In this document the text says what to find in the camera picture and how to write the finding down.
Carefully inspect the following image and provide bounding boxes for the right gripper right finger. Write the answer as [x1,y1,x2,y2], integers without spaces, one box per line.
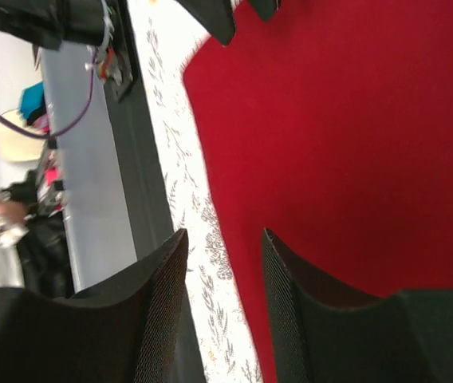
[262,229,453,382]

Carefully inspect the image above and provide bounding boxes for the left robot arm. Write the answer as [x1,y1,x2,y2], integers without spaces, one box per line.
[0,0,282,52]

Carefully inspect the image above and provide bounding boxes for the red t-shirt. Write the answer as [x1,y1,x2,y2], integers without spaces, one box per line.
[183,1,453,382]

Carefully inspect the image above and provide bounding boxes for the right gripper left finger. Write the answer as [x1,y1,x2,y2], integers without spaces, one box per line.
[0,229,188,382]

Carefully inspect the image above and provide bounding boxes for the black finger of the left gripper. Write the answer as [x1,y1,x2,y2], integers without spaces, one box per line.
[178,0,235,46]

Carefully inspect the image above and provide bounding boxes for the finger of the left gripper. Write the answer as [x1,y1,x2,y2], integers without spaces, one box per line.
[248,0,282,22]

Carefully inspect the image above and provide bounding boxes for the aluminium rail frame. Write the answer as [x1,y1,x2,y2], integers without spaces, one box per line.
[41,43,136,290]

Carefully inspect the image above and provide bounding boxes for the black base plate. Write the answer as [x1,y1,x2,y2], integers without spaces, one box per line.
[98,0,207,383]

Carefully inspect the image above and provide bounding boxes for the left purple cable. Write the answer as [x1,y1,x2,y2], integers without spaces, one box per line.
[0,43,96,140]

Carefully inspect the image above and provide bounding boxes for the floral patterned table mat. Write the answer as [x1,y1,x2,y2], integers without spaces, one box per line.
[128,1,263,382]

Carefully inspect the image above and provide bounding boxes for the cluttered background items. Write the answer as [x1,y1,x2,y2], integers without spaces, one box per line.
[0,79,72,296]

